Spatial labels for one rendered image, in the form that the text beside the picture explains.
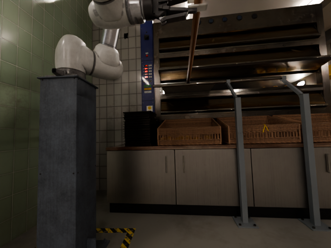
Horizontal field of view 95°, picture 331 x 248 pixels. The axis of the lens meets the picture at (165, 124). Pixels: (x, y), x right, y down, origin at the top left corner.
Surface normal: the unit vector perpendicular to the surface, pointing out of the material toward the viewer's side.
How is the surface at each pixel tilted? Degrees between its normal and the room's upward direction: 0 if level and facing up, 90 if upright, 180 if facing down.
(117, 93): 90
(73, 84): 90
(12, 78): 90
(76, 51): 89
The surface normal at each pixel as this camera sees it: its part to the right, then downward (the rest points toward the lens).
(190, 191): -0.12, -0.06
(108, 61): 0.65, 0.36
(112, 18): 0.03, 0.94
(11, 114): 0.99, -0.04
